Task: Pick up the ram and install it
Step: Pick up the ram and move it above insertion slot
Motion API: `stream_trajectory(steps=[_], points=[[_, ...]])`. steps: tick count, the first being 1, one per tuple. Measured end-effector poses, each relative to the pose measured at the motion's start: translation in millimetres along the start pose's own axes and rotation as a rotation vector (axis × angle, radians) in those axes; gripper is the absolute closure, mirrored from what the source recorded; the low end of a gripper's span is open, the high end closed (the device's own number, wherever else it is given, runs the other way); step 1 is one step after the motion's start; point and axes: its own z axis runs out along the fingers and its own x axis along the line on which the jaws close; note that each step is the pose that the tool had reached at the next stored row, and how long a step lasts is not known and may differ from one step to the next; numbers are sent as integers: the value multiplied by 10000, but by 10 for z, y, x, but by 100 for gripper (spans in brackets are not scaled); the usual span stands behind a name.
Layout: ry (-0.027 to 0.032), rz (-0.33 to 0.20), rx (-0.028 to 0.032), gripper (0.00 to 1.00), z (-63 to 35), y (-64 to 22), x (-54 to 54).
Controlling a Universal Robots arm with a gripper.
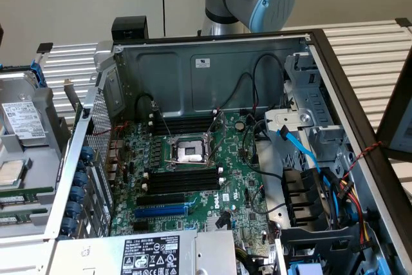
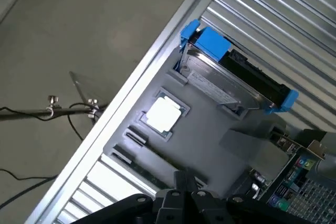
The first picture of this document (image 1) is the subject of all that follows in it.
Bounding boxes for grey parts rack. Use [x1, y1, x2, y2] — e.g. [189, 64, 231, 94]
[0, 84, 73, 240]

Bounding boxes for blue disk rail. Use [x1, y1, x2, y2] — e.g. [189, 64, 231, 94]
[30, 59, 48, 89]

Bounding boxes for low looped black wire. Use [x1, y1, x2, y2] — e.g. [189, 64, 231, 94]
[221, 71, 257, 111]

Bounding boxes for thin red wire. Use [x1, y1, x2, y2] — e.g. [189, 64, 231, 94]
[91, 121, 131, 173]

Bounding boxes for black plastic disk bay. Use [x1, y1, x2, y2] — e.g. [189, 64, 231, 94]
[277, 225, 374, 275]

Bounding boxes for black framed panel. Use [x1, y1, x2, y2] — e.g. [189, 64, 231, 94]
[375, 46, 412, 162]

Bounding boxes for black plug connector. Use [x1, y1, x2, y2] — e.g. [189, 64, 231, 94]
[214, 212, 232, 229]

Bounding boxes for CPU socket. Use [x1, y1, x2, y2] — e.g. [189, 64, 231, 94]
[164, 134, 214, 169]

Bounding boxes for silver hard disk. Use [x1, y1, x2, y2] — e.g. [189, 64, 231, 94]
[0, 69, 50, 147]

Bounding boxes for black box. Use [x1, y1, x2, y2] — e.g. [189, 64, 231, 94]
[111, 16, 150, 41]

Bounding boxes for long black expansion slot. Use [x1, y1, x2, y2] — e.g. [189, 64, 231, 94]
[135, 193, 187, 207]

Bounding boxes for blue expansion slot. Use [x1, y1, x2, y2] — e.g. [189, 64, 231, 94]
[134, 203, 190, 220]

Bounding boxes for black plastic fan shroud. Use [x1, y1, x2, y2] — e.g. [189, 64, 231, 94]
[281, 167, 334, 229]

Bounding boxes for open metal PC case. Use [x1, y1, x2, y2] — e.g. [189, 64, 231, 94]
[43, 28, 412, 275]

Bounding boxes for silver chipset heatsink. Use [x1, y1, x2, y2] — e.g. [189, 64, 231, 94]
[205, 216, 226, 232]

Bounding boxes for small looped black wire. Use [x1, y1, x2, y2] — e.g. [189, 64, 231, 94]
[134, 93, 155, 120]

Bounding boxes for grey power supply unit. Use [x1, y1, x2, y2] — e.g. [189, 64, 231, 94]
[48, 229, 238, 275]

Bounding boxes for flat blue SATA wire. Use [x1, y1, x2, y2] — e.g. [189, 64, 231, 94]
[276, 124, 334, 192]

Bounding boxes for red yellow black wire bundle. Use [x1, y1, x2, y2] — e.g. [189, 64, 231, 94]
[336, 173, 376, 252]

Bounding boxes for thick black wire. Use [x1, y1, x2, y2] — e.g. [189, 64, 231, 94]
[241, 119, 285, 181]

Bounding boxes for silver CPU chip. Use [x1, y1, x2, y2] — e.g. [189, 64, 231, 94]
[0, 160, 26, 187]

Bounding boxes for red black twisted wire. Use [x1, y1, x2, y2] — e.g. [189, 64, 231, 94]
[340, 140, 384, 183]

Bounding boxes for silver metal bracket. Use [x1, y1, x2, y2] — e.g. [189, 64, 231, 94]
[263, 108, 315, 137]

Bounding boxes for metal socket cover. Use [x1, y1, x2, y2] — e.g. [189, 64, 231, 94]
[204, 109, 226, 163]

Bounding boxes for metal disk bay cage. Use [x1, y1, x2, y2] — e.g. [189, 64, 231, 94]
[283, 52, 350, 173]

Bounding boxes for blue slot clip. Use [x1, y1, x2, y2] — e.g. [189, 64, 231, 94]
[66, 200, 83, 220]
[74, 171, 89, 189]
[80, 145, 94, 163]
[70, 186, 86, 204]
[61, 216, 78, 236]

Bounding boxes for green Dell motherboard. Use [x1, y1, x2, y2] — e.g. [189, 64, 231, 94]
[111, 110, 281, 256]

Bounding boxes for blue plastic piece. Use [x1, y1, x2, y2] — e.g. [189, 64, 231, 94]
[287, 261, 324, 275]

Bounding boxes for grey wire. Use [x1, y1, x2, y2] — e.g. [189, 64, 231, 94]
[252, 186, 287, 216]

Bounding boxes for tall looped black wire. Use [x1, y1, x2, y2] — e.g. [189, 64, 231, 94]
[252, 53, 286, 113]

